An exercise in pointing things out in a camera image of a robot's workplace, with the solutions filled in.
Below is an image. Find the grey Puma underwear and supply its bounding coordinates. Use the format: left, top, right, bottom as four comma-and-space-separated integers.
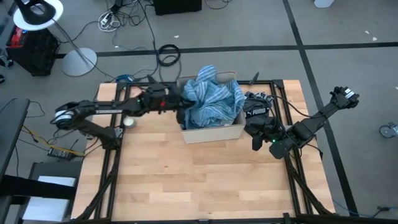
242, 91, 277, 138

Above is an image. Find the red item on crate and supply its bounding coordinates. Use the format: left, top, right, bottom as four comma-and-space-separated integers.
10, 27, 26, 48

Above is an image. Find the black aluminium table frame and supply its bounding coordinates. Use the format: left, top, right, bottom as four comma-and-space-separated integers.
74, 79, 398, 224

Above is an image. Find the black desk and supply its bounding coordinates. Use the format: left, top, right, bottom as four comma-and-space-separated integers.
0, 98, 31, 187

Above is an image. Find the blue striped garment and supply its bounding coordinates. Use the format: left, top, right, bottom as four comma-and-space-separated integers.
181, 64, 246, 130

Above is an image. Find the blue cable coil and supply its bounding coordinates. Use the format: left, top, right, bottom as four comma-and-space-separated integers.
116, 73, 134, 83

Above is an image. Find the white power strip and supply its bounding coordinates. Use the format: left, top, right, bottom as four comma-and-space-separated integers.
98, 11, 121, 33

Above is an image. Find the white floor object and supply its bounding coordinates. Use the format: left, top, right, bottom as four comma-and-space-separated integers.
313, 0, 336, 9

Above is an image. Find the open cardboard box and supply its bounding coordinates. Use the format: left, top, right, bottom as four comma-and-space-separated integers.
177, 71, 246, 144

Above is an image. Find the coiled black cable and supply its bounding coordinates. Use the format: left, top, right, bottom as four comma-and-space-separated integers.
157, 44, 182, 67

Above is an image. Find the grey caster wheel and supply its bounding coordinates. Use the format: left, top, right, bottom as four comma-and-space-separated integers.
379, 121, 398, 139

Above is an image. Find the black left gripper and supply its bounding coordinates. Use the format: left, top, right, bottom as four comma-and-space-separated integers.
146, 83, 196, 125

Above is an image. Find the small white tape roll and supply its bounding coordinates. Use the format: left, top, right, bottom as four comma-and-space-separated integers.
123, 116, 137, 129

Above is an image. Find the white floor lamp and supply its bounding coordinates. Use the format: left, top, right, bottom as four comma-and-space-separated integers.
12, 0, 98, 78

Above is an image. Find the black box on floor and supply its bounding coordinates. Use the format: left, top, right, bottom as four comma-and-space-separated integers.
152, 0, 203, 16

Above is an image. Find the grey white floor cabinet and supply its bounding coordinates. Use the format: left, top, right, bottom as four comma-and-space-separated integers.
15, 161, 83, 224

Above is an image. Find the black power supply brick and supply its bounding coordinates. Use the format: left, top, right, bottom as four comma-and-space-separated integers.
47, 147, 75, 161

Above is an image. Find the black storage crate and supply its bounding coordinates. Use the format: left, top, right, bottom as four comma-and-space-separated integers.
6, 26, 60, 77

